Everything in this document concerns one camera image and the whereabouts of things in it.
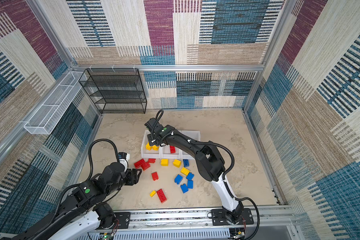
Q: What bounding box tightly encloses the white middle plastic bin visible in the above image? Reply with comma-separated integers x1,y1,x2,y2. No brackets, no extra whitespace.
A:
159,143,182,160

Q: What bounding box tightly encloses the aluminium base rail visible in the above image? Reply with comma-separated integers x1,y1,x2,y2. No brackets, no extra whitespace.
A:
83,206,304,240

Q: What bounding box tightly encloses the black wire shelf rack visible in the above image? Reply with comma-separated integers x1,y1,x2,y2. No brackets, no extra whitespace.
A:
79,68,147,114

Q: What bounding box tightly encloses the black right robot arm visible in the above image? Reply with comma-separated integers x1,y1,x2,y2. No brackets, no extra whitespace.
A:
145,118,244,225

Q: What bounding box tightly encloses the black corrugated left cable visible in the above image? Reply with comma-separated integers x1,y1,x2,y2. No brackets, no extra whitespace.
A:
87,138,121,181

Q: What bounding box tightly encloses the black corrugated cable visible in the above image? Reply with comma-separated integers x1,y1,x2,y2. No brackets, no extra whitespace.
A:
194,140,236,181
87,138,121,181

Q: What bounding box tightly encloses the black corrugated right cable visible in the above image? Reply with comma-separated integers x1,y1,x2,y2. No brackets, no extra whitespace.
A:
194,140,236,181

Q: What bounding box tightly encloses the blue two-stud lego brick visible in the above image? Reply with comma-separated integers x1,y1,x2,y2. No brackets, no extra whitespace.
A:
183,159,190,168

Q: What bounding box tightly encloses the long red lego brick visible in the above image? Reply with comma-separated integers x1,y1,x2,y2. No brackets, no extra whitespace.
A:
134,159,146,169
157,189,167,203

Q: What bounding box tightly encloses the yellow studded lego brick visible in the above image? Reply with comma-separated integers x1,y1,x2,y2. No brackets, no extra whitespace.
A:
181,167,191,176

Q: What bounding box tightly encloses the white right plastic bin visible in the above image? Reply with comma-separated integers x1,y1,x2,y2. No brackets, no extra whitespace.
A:
179,130,202,160

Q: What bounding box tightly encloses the white left plastic bin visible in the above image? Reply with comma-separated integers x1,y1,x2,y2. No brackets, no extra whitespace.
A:
141,130,163,159

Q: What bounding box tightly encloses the white wire mesh basket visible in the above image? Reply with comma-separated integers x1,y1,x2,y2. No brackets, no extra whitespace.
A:
24,72,83,135

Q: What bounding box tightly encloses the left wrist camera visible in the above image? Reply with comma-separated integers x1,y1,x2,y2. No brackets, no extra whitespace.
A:
118,152,130,164

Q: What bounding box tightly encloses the white plastic bin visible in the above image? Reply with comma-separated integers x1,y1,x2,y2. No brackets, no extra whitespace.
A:
141,130,163,159
159,143,182,160
179,130,202,160

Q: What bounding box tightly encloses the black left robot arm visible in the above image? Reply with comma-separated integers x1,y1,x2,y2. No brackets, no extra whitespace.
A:
13,162,142,240

